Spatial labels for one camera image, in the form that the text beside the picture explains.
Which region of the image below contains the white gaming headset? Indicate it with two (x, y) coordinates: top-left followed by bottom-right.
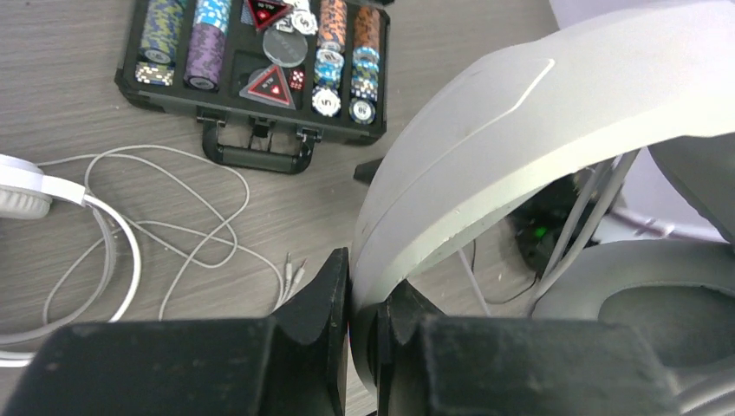
(349, 1), (734, 415)

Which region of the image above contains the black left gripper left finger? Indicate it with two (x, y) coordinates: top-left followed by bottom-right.
(3, 248), (349, 415)

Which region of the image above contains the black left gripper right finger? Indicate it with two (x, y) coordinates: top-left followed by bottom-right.
(375, 283), (678, 415)

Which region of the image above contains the black poker chip case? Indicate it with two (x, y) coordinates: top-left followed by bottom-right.
(115, 1), (390, 174)

